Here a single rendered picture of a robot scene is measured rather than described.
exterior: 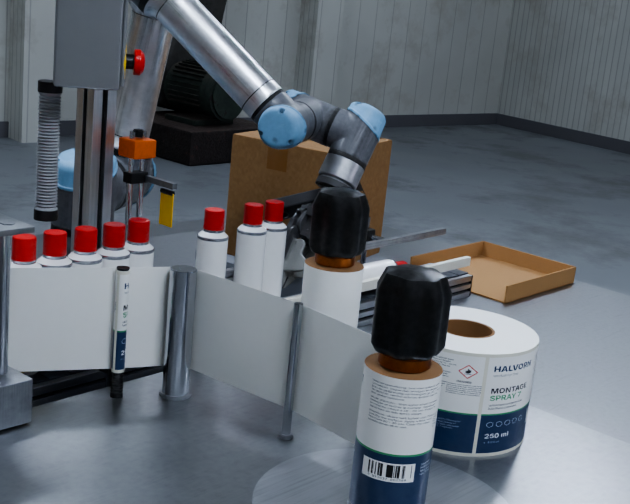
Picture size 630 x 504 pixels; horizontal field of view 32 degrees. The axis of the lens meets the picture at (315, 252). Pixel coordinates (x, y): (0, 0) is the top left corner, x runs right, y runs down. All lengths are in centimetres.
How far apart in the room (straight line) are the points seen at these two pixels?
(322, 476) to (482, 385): 25
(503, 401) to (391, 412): 30
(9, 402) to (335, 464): 42
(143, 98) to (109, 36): 53
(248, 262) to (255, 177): 52
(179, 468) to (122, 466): 7
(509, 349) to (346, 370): 23
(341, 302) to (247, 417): 22
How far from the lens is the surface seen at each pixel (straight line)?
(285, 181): 230
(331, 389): 138
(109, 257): 164
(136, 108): 211
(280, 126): 184
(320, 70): 990
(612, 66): 1125
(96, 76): 160
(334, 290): 156
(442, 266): 227
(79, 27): 159
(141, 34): 209
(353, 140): 196
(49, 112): 166
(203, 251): 179
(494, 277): 253
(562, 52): 1161
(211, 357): 153
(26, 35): 831
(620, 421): 183
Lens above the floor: 149
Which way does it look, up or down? 15 degrees down
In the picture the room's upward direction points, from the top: 6 degrees clockwise
